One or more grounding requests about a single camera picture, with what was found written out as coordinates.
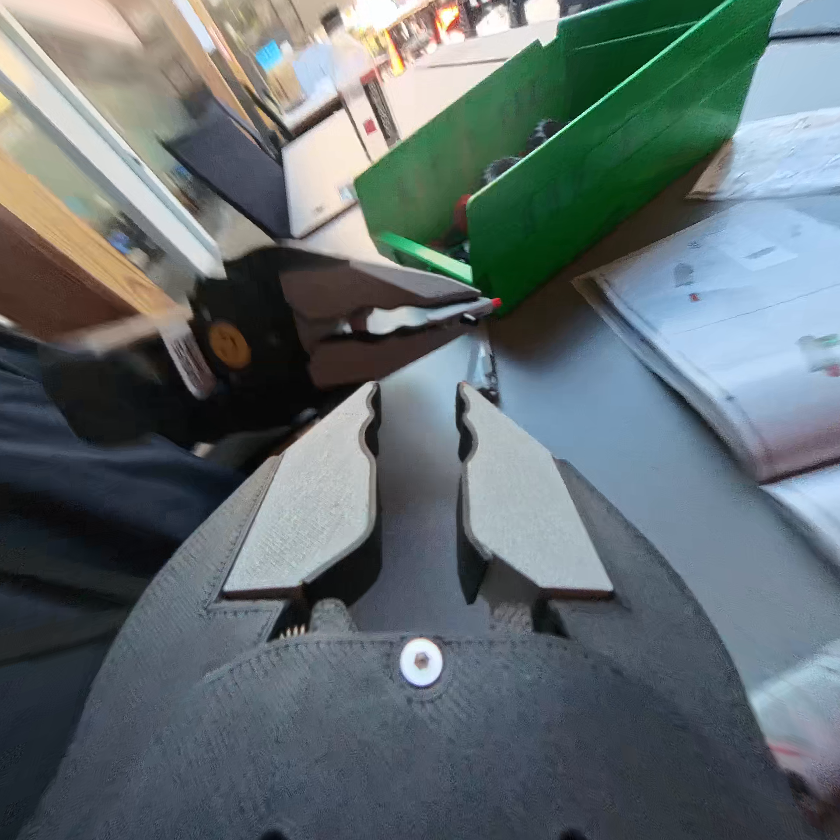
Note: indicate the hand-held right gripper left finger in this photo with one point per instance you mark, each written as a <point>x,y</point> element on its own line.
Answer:
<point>315,499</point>

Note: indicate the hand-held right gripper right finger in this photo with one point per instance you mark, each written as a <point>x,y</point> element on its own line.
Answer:
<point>525,512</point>

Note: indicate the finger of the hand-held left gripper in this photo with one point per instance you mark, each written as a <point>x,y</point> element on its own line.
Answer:
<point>367,358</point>
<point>367,285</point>

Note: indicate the grey lego beam red pin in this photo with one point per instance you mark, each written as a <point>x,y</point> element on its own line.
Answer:
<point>420,316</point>

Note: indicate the small grey lego assembly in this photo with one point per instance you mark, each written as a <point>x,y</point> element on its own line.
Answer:
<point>482,367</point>

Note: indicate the red lego wheel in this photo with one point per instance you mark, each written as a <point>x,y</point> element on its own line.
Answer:
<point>462,215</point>

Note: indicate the black lego gear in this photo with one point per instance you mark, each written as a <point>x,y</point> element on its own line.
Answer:
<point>502,170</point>
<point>544,132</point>

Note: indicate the white cabinet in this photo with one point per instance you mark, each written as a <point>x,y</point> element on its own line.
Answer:
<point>321,170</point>

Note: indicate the dark flat panel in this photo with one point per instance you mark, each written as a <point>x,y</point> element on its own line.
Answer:
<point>229,164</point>

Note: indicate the green plastic bin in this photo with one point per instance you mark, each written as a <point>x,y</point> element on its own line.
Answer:
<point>590,170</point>

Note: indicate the open instruction booklet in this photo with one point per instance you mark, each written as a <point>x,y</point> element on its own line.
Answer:
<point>735,315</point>

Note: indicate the clear plastic bag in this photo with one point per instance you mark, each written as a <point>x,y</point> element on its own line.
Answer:
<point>800,722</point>

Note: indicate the printed paper sheet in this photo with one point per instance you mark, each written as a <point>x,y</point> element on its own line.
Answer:
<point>781,154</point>

